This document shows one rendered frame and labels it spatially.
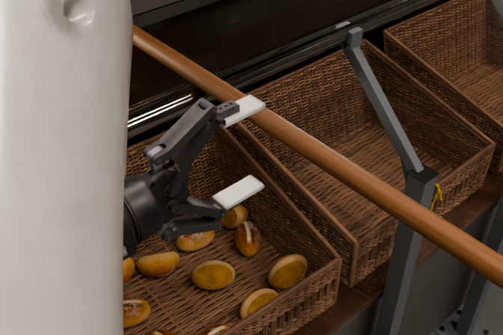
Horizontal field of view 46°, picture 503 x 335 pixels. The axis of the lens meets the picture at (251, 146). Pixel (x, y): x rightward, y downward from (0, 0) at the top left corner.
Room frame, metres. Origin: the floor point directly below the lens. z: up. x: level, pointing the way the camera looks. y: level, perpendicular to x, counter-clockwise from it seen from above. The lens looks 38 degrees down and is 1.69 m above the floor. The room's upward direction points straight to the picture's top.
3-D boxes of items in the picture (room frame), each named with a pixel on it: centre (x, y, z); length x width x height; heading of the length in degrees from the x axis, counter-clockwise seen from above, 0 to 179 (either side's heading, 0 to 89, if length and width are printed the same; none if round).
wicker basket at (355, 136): (1.24, -0.28, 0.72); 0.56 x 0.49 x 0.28; 131
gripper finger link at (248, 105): (0.62, 0.02, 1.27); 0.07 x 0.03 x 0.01; 131
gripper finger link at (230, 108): (0.60, 0.04, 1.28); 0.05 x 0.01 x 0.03; 131
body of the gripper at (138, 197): (0.53, 0.12, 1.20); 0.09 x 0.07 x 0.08; 131
